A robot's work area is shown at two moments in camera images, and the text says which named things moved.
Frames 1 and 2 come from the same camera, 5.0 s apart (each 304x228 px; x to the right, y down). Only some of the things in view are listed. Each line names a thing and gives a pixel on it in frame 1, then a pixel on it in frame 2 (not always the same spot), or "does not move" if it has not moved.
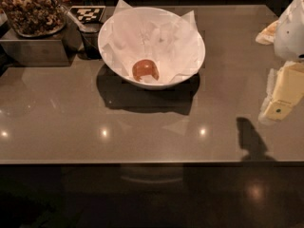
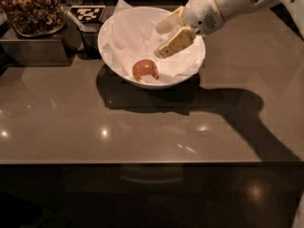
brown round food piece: [144, 67] does not move
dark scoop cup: [88, 36] does not move
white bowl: [151, 47] does not move
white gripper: [290, 32] -> [201, 12]
